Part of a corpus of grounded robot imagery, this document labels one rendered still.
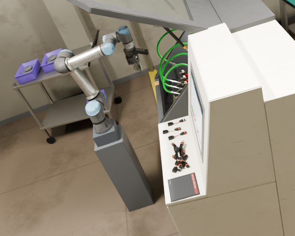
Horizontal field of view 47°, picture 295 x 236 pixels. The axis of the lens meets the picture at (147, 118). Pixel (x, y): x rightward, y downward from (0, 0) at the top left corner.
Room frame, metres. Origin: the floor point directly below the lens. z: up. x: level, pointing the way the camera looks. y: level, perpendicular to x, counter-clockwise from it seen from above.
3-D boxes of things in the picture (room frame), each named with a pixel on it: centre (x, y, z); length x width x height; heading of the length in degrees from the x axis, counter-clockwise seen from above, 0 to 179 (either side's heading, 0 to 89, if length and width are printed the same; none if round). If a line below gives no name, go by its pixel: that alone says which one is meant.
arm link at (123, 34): (2.25, -0.07, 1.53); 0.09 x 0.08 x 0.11; 74
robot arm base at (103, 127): (2.23, 0.35, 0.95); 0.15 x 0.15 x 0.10
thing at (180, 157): (1.50, -0.09, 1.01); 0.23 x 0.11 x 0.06; 169
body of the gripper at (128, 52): (2.25, -0.07, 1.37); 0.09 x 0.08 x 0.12; 78
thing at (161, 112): (2.24, -0.14, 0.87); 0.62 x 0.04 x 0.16; 169
